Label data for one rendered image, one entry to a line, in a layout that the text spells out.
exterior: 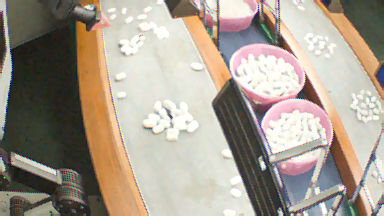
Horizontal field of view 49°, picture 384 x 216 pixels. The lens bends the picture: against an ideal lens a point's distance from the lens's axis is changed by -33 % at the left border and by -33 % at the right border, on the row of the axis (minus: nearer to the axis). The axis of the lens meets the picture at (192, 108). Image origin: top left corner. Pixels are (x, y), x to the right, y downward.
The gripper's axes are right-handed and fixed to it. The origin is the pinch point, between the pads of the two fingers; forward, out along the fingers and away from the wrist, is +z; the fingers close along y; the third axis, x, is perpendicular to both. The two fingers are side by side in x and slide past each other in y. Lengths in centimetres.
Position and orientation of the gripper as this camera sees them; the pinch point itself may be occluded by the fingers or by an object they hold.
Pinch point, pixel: (108, 25)
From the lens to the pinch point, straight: 187.5
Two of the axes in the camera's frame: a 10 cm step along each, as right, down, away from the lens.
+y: -2.5, -6.6, 7.1
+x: -6.2, 6.7, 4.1
